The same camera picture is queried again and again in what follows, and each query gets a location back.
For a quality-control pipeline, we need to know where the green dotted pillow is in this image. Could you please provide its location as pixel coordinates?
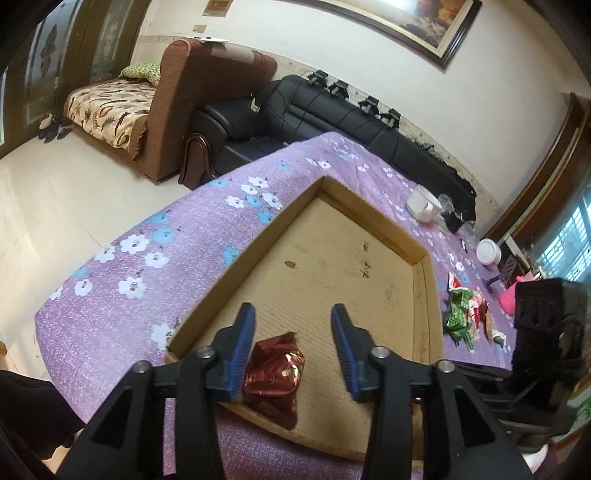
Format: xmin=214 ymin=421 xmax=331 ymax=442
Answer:
xmin=119 ymin=61 xmax=162 ymax=85

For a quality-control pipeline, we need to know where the barred window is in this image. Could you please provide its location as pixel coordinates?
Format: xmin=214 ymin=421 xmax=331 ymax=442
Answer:
xmin=538 ymin=191 xmax=591 ymax=283

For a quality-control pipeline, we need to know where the white round container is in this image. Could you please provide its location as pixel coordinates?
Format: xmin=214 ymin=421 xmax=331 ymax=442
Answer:
xmin=476 ymin=239 xmax=502 ymax=266

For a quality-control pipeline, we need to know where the grey phone stand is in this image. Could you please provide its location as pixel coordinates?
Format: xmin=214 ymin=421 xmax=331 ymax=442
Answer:
xmin=482 ymin=255 xmax=519 ymax=292

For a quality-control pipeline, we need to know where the shallow cardboard box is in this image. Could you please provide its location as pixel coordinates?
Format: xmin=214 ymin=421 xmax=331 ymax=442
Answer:
xmin=164 ymin=174 xmax=437 ymax=469

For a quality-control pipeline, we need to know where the brown fabric sofa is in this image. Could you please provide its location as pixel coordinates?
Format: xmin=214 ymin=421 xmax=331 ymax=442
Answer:
xmin=62 ymin=38 xmax=279 ymax=183

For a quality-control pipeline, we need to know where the framed wall painting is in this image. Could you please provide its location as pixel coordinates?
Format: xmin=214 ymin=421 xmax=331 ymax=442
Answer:
xmin=295 ymin=0 xmax=483 ymax=71

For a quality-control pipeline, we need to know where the pink knitted bottle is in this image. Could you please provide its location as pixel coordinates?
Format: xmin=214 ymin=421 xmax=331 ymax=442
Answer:
xmin=498 ymin=272 xmax=539 ymax=317

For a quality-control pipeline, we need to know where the dark red snack packet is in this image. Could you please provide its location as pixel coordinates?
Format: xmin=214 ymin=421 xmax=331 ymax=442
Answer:
xmin=471 ymin=295 xmax=494 ymax=326

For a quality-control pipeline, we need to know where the dark clothing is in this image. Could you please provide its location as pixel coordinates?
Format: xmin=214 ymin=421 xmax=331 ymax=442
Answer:
xmin=0 ymin=369 xmax=86 ymax=480

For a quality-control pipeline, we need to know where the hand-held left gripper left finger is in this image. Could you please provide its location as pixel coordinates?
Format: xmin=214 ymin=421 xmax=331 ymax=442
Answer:
xmin=58 ymin=302 xmax=257 ymax=480

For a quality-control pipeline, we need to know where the wooden door frame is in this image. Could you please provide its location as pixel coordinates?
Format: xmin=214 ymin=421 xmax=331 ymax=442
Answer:
xmin=485 ymin=92 xmax=591 ymax=241

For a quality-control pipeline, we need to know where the wooden glass door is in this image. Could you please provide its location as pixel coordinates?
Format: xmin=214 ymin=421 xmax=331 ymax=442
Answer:
xmin=0 ymin=0 xmax=153 ymax=139

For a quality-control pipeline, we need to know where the green snack packet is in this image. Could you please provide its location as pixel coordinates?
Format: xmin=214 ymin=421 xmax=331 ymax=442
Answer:
xmin=455 ymin=323 xmax=481 ymax=352
xmin=442 ymin=288 xmax=474 ymax=333

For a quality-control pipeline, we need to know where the black leather sofa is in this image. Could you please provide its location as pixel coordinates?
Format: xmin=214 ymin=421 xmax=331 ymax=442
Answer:
xmin=178 ymin=74 xmax=477 ymax=222

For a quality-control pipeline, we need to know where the white mug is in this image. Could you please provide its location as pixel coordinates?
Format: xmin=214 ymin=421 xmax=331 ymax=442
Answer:
xmin=405 ymin=185 xmax=444 ymax=223

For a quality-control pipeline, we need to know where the person's right hand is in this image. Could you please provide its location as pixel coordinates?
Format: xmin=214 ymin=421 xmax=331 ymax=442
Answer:
xmin=526 ymin=445 xmax=551 ymax=474

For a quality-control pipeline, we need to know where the leaf print sofa cover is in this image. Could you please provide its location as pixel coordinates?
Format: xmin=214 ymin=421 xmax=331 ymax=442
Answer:
xmin=64 ymin=79 xmax=158 ymax=148

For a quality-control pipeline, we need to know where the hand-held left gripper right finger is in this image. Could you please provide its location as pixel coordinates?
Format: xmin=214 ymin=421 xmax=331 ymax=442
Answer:
xmin=330 ymin=304 xmax=536 ymax=480

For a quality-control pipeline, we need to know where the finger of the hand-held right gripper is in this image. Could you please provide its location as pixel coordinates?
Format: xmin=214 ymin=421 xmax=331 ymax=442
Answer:
xmin=455 ymin=363 xmax=517 ymax=418

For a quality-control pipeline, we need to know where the purple floral tablecloth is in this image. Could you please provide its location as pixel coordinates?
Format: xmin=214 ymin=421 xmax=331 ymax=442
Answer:
xmin=34 ymin=131 xmax=522 ymax=480

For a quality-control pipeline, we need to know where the red foil snack packet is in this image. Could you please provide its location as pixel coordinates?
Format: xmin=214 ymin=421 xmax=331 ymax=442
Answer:
xmin=243 ymin=331 xmax=308 ymax=431

